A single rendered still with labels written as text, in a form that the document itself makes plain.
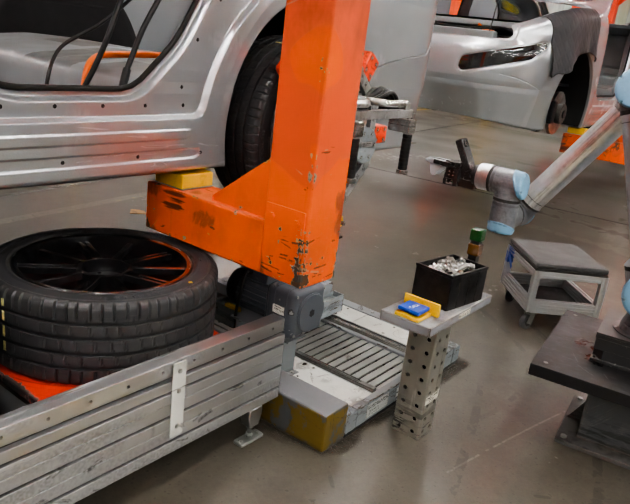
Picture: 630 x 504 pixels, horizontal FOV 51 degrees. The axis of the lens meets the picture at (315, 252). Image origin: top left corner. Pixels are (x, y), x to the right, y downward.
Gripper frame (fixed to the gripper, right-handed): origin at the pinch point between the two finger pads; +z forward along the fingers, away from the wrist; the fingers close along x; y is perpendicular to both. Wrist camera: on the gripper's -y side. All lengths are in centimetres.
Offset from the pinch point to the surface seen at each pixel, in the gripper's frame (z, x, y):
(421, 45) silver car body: 45, 62, -38
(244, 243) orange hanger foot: 16, -76, 24
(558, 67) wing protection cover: 48, 258, -35
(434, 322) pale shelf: -36, -48, 38
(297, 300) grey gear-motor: 9, -55, 45
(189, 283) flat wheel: 17, -96, 32
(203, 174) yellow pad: 45, -66, 10
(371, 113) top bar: 11.4, -24.1, -14.3
